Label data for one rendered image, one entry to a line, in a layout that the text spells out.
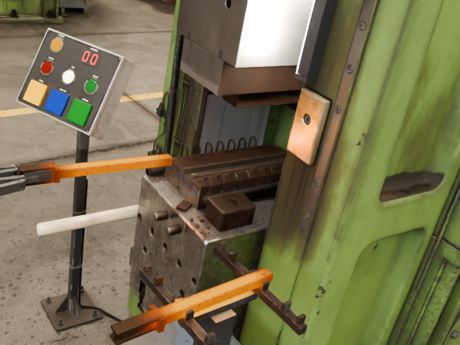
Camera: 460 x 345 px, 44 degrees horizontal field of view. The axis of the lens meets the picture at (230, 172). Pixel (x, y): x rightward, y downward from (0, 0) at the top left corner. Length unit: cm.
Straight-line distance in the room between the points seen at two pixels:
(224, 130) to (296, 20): 57
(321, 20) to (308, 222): 51
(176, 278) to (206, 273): 14
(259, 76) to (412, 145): 44
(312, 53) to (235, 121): 64
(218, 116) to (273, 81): 35
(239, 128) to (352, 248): 68
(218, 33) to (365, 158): 49
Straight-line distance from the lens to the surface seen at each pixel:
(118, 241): 304
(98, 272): 284
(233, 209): 157
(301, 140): 144
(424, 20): 129
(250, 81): 155
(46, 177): 146
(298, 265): 157
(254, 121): 200
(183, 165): 172
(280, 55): 151
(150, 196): 177
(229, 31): 145
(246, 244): 164
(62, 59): 205
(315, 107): 139
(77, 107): 195
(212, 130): 190
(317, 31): 136
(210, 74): 152
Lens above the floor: 179
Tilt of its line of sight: 28 degrees down
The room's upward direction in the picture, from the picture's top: 12 degrees clockwise
